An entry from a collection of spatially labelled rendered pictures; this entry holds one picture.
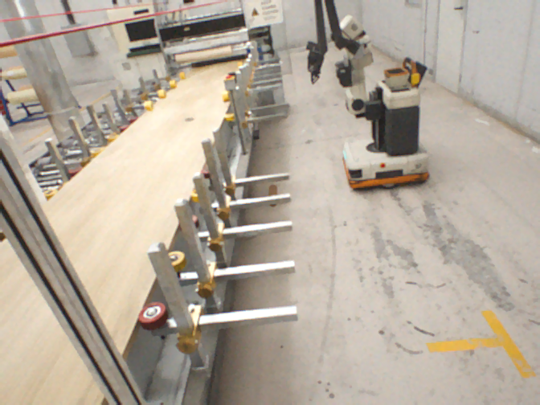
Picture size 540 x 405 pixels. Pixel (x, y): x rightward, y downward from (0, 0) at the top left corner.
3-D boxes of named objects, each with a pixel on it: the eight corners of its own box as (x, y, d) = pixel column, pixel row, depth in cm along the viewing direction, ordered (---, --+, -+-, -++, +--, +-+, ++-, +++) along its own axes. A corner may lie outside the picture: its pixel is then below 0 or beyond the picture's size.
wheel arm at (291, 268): (295, 268, 134) (293, 259, 132) (296, 275, 131) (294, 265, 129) (178, 282, 138) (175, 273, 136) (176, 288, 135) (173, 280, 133)
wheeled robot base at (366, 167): (411, 153, 374) (411, 129, 362) (430, 182, 320) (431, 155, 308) (342, 162, 384) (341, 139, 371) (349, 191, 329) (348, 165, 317)
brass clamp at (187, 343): (206, 317, 116) (202, 304, 114) (199, 353, 104) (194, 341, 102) (188, 318, 117) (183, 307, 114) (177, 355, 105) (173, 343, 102)
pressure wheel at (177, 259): (174, 293, 131) (165, 267, 125) (168, 281, 137) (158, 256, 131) (195, 283, 134) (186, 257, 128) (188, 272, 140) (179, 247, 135)
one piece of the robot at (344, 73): (353, 79, 325) (351, 52, 314) (357, 86, 301) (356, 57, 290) (334, 81, 327) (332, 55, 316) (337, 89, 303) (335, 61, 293)
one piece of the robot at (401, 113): (404, 143, 365) (406, 52, 324) (419, 166, 318) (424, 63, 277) (369, 148, 370) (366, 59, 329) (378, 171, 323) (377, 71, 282)
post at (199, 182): (230, 271, 162) (202, 171, 138) (229, 276, 159) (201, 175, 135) (222, 272, 162) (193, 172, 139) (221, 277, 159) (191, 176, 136)
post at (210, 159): (234, 230, 181) (210, 136, 158) (233, 234, 178) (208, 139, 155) (227, 231, 181) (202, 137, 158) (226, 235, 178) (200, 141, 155)
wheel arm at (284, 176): (289, 178, 199) (288, 171, 197) (289, 181, 196) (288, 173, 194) (210, 190, 203) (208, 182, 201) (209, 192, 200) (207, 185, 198)
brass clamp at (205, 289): (220, 272, 139) (217, 261, 137) (214, 297, 128) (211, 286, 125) (204, 274, 140) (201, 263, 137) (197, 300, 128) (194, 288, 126)
